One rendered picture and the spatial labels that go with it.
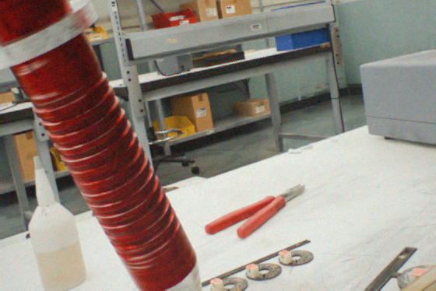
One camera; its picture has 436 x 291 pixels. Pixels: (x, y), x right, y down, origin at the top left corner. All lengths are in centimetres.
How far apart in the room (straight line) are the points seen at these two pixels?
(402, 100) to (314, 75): 547
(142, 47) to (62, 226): 226
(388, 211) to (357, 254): 9
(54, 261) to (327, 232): 21
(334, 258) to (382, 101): 34
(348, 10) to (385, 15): 48
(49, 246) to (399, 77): 43
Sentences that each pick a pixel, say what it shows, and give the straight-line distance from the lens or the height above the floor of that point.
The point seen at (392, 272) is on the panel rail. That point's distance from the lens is 24.
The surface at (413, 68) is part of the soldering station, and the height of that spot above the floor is 84.
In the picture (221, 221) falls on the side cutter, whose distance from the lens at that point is 50.
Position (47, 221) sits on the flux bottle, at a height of 80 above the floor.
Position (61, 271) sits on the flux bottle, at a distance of 44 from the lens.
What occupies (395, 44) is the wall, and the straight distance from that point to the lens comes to 598.
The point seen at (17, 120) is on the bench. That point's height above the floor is 70.
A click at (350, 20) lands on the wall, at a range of 633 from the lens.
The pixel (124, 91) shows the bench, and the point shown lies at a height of 73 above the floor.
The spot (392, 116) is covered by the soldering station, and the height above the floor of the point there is 78.
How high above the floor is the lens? 91
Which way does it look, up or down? 9 degrees down
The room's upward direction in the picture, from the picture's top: 10 degrees counter-clockwise
